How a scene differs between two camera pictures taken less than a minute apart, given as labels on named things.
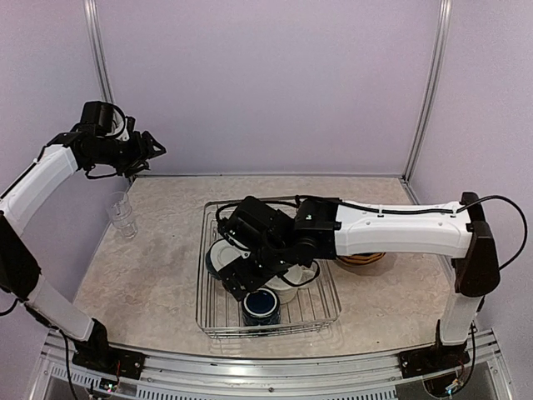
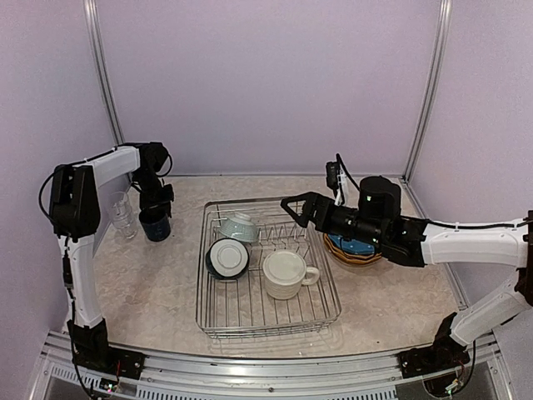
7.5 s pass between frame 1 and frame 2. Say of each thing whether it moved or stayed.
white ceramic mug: stayed
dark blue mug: moved
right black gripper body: moved
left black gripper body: moved
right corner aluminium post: stayed
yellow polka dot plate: stayed
